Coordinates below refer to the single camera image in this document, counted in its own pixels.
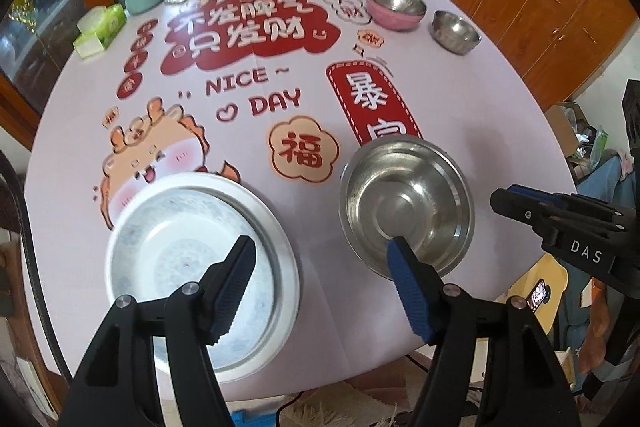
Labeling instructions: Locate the blue patterned ceramic plate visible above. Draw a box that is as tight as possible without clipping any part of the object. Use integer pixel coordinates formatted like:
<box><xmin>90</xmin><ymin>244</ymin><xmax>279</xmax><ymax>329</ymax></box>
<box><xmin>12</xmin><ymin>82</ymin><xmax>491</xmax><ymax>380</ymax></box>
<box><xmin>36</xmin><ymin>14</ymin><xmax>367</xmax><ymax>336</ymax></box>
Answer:
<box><xmin>105</xmin><ymin>187</ymin><xmax>280</xmax><ymax>381</ymax></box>

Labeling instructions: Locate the white paper plate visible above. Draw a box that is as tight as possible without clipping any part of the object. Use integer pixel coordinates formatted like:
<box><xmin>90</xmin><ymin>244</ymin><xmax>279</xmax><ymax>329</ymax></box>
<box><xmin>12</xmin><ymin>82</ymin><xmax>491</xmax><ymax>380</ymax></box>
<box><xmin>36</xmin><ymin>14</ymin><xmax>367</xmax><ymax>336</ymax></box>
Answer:
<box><xmin>119</xmin><ymin>172</ymin><xmax>300</xmax><ymax>384</ymax></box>

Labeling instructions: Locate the large steel bowl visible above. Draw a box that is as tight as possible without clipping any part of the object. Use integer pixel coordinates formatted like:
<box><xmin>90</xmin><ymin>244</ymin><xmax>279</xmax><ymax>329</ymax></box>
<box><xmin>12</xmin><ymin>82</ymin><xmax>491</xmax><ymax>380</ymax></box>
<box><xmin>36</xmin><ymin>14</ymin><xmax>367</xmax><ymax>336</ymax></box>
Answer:
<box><xmin>338</xmin><ymin>135</ymin><xmax>475</xmax><ymax>279</ymax></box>

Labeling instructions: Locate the small steel bowl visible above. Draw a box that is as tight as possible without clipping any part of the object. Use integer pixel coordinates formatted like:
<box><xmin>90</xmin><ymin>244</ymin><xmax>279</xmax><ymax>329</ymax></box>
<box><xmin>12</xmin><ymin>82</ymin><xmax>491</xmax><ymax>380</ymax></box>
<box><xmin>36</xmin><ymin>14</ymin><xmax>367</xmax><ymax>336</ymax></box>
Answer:
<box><xmin>430</xmin><ymin>10</ymin><xmax>482</xmax><ymax>55</ymax></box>

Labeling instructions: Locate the pink steel bowl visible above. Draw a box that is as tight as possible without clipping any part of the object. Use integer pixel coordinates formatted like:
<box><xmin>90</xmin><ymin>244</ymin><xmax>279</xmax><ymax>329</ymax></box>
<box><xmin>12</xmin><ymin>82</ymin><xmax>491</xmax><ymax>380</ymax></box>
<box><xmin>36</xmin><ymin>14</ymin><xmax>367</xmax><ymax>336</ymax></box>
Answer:
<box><xmin>366</xmin><ymin>0</ymin><xmax>427</xmax><ymax>31</ymax></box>

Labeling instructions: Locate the cardboard box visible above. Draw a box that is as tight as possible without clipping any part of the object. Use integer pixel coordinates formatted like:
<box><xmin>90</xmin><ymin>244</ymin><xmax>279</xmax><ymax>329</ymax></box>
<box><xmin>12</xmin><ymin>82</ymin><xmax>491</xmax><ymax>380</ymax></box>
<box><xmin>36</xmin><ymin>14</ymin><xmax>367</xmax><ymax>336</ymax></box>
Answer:
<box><xmin>544</xmin><ymin>102</ymin><xmax>597</xmax><ymax>158</ymax></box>

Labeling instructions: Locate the wooden cabinet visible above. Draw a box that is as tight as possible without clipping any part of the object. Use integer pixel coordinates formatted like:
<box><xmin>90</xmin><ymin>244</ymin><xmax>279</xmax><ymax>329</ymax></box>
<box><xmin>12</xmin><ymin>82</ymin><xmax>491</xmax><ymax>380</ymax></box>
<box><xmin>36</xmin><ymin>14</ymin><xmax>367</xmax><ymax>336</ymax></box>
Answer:
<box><xmin>451</xmin><ymin>0</ymin><xmax>637</xmax><ymax>109</ymax></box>

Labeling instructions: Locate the pink printed tablecloth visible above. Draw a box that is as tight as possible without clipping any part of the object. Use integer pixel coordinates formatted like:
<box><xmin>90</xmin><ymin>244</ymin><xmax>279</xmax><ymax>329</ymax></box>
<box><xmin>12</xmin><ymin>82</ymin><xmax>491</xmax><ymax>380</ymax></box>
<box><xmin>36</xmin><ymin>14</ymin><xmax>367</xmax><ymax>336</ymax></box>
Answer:
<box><xmin>26</xmin><ymin>0</ymin><xmax>574</xmax><ymax>400</ymax></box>

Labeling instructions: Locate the green tissue pack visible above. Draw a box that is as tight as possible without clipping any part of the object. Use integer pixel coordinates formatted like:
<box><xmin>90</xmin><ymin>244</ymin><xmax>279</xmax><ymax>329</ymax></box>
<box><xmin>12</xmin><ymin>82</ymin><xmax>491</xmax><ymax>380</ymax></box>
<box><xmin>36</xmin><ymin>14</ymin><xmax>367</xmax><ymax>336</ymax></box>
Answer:
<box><xmin>73</xmin><ymin>3</ymin><xmax>127</xmax><ymax>60</ymax></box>

